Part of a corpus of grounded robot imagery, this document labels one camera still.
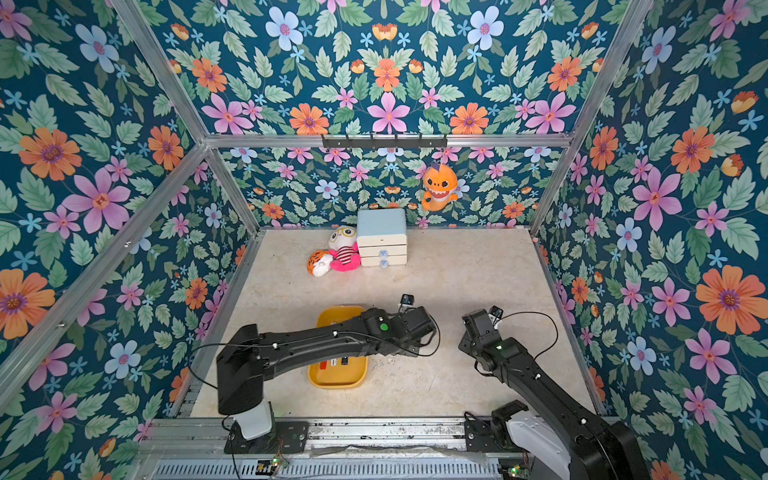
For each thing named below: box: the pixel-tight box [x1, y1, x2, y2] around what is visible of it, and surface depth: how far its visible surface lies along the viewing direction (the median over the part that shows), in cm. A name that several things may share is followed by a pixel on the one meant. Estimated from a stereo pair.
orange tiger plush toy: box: [307, 250, 333, 277], surface depth 105 cm
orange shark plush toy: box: [421, 163, 459, 212], surface depth 100 cm
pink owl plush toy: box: [329, 225, 361, 272], surface depth 107 cm
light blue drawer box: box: [357, 208, 407, 269], surface depth 103 cm
